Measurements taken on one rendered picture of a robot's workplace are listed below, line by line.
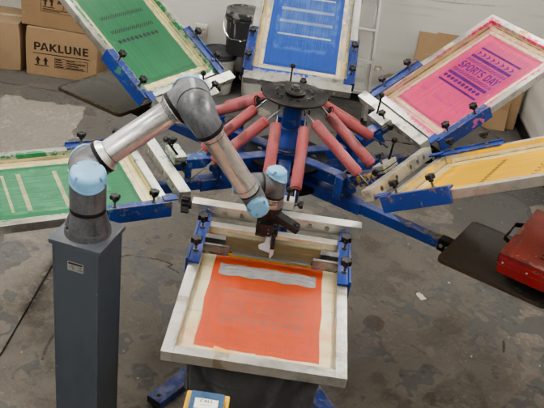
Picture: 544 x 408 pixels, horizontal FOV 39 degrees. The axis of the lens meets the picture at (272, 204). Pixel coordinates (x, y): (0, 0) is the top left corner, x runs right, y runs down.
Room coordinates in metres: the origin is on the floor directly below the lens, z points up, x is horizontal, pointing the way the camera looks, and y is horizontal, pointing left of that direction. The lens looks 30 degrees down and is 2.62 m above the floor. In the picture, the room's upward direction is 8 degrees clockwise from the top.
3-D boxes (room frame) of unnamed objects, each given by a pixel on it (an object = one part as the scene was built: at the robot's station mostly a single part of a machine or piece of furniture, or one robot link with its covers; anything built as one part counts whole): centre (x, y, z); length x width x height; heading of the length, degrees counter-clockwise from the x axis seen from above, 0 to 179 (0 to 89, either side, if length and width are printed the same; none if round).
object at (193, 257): (2.43, 0.25, 0.97); 0.30 x 0.05 x 0.07; 179
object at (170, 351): (2.19, -0.02, 0.97); 0.79 x 0.58 x 0.04; 179
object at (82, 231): (2.08, 0.58, 1.25); 0.15 x 0.15 x 0.10
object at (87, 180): (2.09, 0.59, 1.37); 0.13 x 0.12 x 0.14; 17
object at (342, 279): (2.43, -0.30, 0.97); 0.30 x 0.05 x 0.07; 179
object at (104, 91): (3.59, 0.54, 0.91); 1.34 x 0.40 x 0.08; 59
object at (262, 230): (2.40, 0.00, 1.15); 0.09 x 0.08 x 0.12; 89
